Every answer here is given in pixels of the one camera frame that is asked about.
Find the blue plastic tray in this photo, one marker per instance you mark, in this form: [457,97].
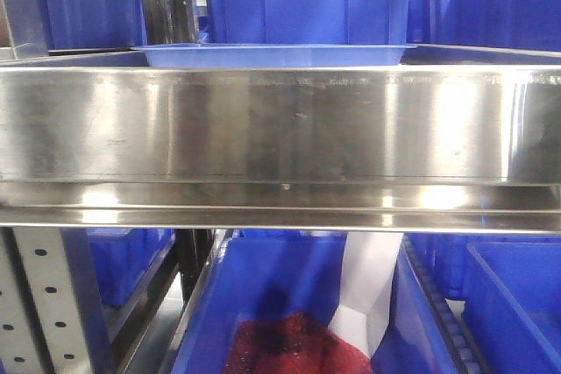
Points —
[191,55]

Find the stainless steel shelf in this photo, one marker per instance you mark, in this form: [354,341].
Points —
[454,139]

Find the blue bin lower centre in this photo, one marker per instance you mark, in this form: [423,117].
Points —
[270,278]

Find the white paper sheet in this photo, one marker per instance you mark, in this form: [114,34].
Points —
[367,273]

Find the red mesh cloth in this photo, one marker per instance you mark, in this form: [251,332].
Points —
[295,344]

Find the blue bin lower left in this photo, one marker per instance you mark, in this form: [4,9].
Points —
[122,256]

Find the blue bin lower right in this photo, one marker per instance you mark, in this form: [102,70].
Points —
[510,286]

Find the blue bin upper right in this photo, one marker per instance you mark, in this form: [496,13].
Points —
[513,24]

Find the perforated grey shelf post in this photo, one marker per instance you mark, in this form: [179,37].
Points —
[51,313]

